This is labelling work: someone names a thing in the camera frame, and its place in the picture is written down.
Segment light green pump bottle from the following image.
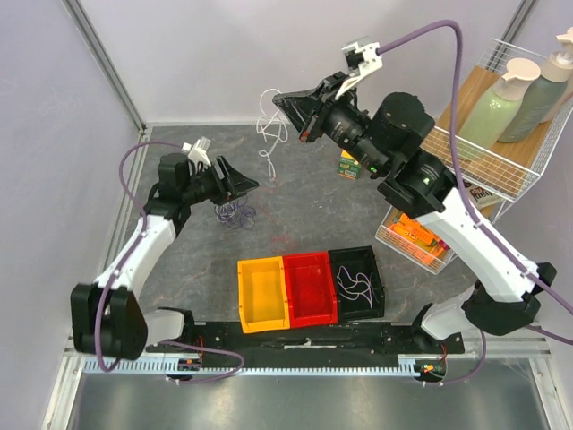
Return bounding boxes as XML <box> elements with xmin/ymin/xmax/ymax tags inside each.
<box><xmin>456</xmin><ymin>57</ymin><xmax>541</xmax><ymax>161</ymax></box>

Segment yellow plastic bin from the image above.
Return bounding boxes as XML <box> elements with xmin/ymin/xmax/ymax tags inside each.
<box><xmin>237</xmin><ymin>256</ymin><xmax>290</xmax><ymax>334</ymax></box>

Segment grey cable duct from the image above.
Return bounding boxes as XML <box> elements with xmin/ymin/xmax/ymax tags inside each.
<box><xmin>82</xmin><ymin>356</ymin><xmax>449</xmax><ymax>375</ymax></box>

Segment orange green carton box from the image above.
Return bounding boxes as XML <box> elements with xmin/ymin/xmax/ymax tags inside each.
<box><xmin>337</xmin><ymin>150</ymin><xmax>362</xmax><ymax>179</ymax></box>

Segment orange snack packets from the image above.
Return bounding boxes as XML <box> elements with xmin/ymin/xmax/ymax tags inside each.
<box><xmin>389</xmin><ymin>212</ymin><xmax>449</xmax><ymax>266</ymax></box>

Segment aluminium corner post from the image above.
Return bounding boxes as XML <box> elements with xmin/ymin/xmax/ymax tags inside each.
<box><xmin>62</xmin><ymin>0</ymin><xmax>147</xmax><ymax>134</ymax></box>

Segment brown snack packet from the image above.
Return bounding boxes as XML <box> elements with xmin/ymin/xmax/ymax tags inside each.
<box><xmin>463</xmin><ymin>180</ymin><xmax>504</xmax><ymax>210</ymax></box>

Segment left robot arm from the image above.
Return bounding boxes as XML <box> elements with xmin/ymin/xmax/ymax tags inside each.
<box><xmin>71</xmin><ymin>152</ymin><xmax>259</xmax><ymax>360</ymax></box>

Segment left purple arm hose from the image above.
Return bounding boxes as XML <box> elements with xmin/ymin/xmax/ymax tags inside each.
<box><xmin>93</xmin><ymin>141</ymin><xmax>245</xmax><ymax>385</ymax></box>

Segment red plastic bin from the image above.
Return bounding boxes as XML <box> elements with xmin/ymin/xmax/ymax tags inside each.
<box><xmin>283</xmin><ymin>251</ymin><xmax>338</xmax><ymax>329</ymax></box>

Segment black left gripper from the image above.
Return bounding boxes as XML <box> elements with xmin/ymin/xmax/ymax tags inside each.
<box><xmin>183</xmin><ymin>155</ymin><xmax>260</xmax><ymax>207</ymax></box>

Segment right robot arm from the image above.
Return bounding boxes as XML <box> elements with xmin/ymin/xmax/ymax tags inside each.
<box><xmin>272</xmin><ymin>73</ymin><xmax>556</xmax><ymax>353</ymax></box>

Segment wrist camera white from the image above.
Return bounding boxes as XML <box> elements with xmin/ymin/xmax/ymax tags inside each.
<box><xmin>181</xmin><ymin>137</ymin><xmax>211</xmax><ymax>168</ymax></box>
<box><xmin>335</xmin><ymin>39</ymin><xmax>382</xmax><ymax>100</ymax></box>

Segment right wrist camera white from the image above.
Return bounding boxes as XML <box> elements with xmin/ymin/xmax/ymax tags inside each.
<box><xmin>335</xmin><ymin>39</ymin><xmax>382</xmax><ymax>100</ymax></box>

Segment dark green pump bottle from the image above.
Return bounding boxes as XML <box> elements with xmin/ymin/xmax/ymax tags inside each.
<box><xmin>498</xmin><ymin>62</ymin><xmax>545</xmax><ymax>143</ymax></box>

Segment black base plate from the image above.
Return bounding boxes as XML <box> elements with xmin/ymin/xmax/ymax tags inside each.
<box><xmin>145</xmin><ymin>320</ymin><xmax>466</xmax><ymax>359</ymax></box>

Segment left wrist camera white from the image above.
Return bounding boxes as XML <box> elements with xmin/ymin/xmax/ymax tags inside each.
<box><xmin>181</xmin><ymin>137</ymin><xmax>211</xmax><ymax>168</ymax></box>

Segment white wire shelf rack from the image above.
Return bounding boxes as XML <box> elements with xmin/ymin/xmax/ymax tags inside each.
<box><xmin>375</xmin><ymin>39</ymin><xmax>572</xmax><ymax>274</ymax></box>

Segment black plastic bin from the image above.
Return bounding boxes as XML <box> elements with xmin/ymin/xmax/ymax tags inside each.
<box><xmin>328</xmin><ymin>245</ymin><xmax>385</xmax><ymax>323</ymax></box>

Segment white purple cable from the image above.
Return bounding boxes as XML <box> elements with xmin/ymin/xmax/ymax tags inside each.
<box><xmin>335</xmin><ymin>263</ymin><xmax>380</xmax><ymax>310</ymax></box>

